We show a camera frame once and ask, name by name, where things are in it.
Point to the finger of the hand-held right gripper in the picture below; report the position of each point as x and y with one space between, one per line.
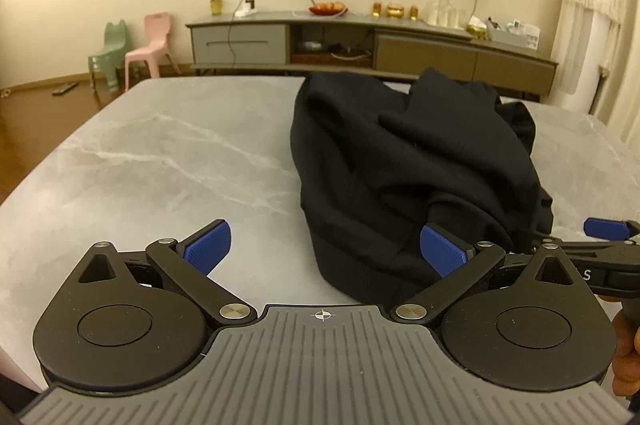
600 250
602 227

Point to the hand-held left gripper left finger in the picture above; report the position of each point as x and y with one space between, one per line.
210 246

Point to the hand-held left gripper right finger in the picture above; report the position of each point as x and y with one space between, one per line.
442 250

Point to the black pants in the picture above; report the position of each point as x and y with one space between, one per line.
400 155

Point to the person's right hand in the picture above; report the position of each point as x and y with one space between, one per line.
627 355

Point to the grey low tv cabinet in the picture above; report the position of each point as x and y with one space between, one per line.
240 45

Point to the white storage box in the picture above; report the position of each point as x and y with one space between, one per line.
510 37

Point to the black remote control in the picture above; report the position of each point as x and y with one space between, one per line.
65 88

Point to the pink plastic chair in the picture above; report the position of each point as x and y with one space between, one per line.
157 30

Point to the white lace curtain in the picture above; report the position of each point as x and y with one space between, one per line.
585 5

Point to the gold tissue box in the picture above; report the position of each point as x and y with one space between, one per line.
476 29

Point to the green plastic chair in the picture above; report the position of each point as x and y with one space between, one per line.
116 37

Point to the group of clear glasses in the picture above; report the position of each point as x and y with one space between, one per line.
442 12

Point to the white power strip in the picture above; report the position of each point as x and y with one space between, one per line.
245 10

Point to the small gold cup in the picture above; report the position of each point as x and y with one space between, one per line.
377 9
414 12

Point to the yellow glass cup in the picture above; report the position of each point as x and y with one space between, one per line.
216 6

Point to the gold bowl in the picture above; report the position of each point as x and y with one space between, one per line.
395 11

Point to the red fruit plate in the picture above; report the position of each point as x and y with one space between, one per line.
327 9

